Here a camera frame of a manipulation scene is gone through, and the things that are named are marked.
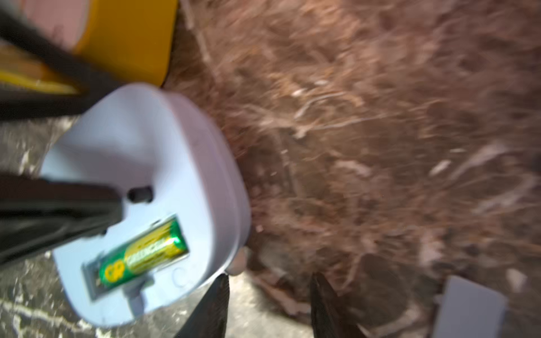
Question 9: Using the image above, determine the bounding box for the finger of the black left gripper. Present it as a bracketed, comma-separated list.
[1, 174, 123, 264]
[1, 8, 123, 121]

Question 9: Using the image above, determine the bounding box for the light blue small alarm clock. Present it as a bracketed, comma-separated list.
[39, 84, 251, 327]

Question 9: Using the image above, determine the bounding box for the yellow square alarm clock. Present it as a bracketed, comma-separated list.
[1, 0, 179, 87]

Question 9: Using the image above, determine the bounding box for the light blue battery cover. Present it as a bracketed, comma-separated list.
[431, 276, 507, 338]

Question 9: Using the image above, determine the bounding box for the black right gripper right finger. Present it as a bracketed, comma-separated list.
[310, 273, 366, 338]

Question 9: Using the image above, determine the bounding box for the green battery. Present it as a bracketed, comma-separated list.
[97, 217, 189, 290]

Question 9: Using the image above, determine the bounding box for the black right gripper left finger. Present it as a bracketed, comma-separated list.
[176, 274, 230, 338]

